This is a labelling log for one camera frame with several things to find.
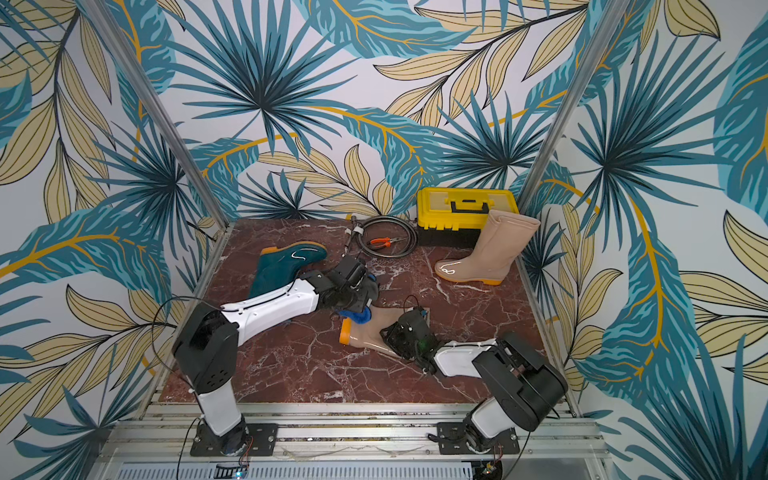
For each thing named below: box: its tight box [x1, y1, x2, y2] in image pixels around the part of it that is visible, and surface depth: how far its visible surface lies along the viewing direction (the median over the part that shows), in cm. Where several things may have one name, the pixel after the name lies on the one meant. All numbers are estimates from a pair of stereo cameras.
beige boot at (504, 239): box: [435, 210, 541, 285], surface depth 96 cm
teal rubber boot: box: [249, 241, 328, 299], surface depth 105 cm
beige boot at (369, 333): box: [339, 306, 406, 360], surface depth 89 cm
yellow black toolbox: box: [416, 187, 520, 248], surface depth 105 cm
